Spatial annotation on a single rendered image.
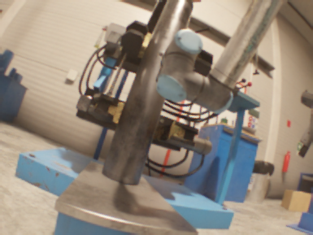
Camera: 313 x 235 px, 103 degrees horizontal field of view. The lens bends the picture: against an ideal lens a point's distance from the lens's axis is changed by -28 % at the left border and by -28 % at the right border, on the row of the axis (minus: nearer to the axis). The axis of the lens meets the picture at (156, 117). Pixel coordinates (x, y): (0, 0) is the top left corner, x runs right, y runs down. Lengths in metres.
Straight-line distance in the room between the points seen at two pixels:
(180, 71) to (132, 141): 0.49
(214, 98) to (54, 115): 2.85
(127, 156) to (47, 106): 2.50
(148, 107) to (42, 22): 3.52
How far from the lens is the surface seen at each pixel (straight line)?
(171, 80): 0.46
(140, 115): 0.88
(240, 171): 2.42
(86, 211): 0.45
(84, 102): 1.03
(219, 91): 0.52
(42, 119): 3.20
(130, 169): 0.88
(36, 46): 3.77
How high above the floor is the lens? 0.34
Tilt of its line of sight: 12 degrees up
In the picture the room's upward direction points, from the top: 18 degrees clockwise
